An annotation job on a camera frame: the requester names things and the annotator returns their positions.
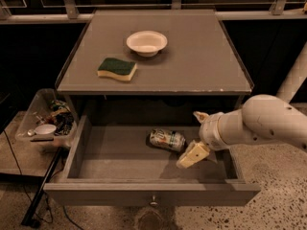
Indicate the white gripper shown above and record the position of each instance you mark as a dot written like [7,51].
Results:
[209,129]

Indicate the green white 7up can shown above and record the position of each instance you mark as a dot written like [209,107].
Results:
[167,139]

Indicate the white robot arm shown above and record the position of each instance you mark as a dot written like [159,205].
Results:
[262,119]

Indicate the metal drawer knob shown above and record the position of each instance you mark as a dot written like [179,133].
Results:
[153,201]

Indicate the open grey top drawer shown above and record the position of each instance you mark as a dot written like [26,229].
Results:
[114,165]

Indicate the white bowl on counter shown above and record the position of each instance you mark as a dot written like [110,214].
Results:
[147,43]

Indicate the green yellow sponge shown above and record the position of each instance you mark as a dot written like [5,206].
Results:
[117,69]

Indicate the clutter of items in bin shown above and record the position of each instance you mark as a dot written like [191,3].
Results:
[60,116]

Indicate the small white bowl in bin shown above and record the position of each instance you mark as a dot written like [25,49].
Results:
[45,129]

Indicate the clear plastic storage bin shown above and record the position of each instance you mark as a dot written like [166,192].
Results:
[38,111]

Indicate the metal window railing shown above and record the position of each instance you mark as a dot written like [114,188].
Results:
[65,11]

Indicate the black floor stand bar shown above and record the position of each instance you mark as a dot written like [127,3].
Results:
[28,219]

